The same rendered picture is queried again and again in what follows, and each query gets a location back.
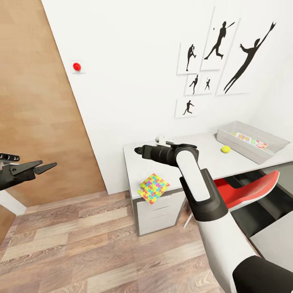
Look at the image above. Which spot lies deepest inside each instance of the tennis ball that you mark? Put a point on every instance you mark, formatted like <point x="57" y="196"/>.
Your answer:
<point x="226" y="149"/>

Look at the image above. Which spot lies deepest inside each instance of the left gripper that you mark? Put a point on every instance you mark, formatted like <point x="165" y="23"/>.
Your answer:
<point x="11" y="175"/>

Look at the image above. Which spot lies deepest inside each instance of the electric switch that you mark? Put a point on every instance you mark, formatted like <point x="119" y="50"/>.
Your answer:
<point x="76" y="64"/>

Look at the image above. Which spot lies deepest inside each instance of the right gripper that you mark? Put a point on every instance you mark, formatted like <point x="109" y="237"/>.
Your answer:
<point x="150" y="152"/>

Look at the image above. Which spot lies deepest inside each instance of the board game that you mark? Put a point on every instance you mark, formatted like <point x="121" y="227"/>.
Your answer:
<point x="252" y="141"/>

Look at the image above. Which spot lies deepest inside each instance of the jigsaw puzzle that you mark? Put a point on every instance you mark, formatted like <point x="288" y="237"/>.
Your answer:
<point x="154" y="187"/>

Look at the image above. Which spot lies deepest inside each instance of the desk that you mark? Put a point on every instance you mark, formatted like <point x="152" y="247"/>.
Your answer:
<point x="267" y="222"/>

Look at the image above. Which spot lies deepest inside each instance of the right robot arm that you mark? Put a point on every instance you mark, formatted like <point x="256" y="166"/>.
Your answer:
<point x="235" y="265"/>

